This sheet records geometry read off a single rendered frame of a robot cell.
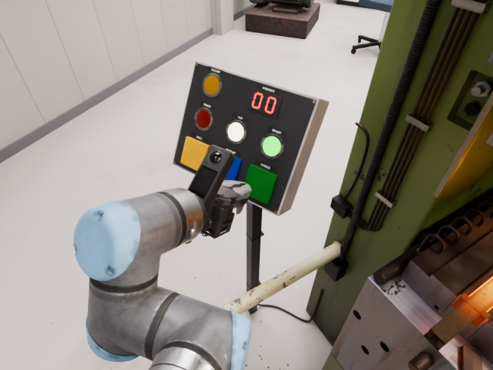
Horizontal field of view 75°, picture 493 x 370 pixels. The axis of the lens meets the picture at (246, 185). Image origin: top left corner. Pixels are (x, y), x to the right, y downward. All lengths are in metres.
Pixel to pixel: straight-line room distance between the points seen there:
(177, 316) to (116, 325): 0.08
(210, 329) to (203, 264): 1.40
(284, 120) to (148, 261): 0.44
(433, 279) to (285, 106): 0.45
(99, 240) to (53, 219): 1.90
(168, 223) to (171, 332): 0.14
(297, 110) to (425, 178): 0.32
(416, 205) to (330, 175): 1.53
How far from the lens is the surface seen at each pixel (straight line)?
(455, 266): 0.76
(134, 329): 0.47
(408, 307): 0.76
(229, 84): 0.80
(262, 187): 0.76
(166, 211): 0.46
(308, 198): 2.16
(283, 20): 4.55
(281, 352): 1.63
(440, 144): 0.77
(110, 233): 0.41
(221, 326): 0.44
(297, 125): 0.72
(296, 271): 1.06
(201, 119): 0.84
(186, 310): 0.46
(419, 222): 0.88
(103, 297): 0.47
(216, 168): 0.56
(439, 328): 0.65
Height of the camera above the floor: 1.54
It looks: 44 degrees down
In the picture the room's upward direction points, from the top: straight up
